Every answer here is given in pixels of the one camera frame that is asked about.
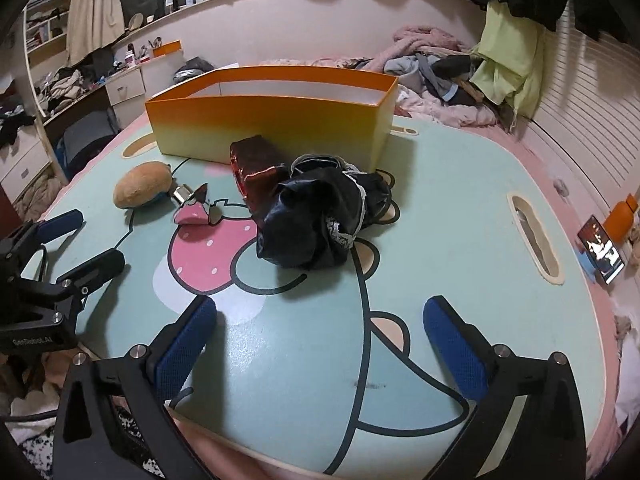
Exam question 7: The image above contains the black cloth with lace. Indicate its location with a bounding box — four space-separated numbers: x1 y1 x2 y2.
256 154 393 271

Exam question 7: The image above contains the red foil packet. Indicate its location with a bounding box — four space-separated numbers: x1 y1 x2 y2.
230 135 288 218

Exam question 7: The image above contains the white dresser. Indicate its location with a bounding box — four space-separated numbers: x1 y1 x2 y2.
0 125 56 201

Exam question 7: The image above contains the pink toy with metal cap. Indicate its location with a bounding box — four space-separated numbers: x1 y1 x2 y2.
171 184 223 226

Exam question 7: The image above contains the white wall shelf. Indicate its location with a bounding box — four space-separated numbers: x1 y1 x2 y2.
22 0 71 53

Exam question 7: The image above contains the tan plush ball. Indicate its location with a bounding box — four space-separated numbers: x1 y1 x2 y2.
113 161 173 209

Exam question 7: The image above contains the white drawer cabinet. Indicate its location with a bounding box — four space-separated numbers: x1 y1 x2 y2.
105 55 186 121

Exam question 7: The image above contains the dark suitcase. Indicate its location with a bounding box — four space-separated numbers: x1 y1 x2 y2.
55 110 121 176

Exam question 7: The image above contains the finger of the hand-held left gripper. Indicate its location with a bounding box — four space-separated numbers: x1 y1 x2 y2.
56 248 126 294
37 209 85 243

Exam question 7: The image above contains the large orange cardboard box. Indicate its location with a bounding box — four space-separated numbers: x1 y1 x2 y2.
145 65 399 173

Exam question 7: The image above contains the narrow beige curtain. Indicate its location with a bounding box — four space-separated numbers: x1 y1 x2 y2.
67 0 126 66

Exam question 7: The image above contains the orange bottle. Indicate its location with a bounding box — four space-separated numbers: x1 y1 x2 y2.
602 194 640 241

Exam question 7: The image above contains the pink floral duvet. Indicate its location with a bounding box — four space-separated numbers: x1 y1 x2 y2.
395 85 501 127

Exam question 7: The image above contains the clothes pile on desk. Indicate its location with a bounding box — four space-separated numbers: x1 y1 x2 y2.
40 67 108 113

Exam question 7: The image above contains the smartphone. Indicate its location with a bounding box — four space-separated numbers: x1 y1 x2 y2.
577 215 626 285

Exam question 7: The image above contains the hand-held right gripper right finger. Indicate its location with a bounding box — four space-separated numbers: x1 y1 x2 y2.
422 295 588 480

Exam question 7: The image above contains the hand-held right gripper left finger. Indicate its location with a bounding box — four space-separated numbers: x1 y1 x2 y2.
52 295 218 480

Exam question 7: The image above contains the blue phone stand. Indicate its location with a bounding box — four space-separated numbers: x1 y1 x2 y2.
575 245 608 286

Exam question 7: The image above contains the light green hanging cloth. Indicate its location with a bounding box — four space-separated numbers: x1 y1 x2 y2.
472 0 546 111

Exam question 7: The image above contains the grey plastic bag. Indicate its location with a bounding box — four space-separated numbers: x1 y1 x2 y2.
174 57 216 83

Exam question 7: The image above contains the grey blue clothing pile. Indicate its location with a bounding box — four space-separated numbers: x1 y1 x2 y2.
385 52 483 106

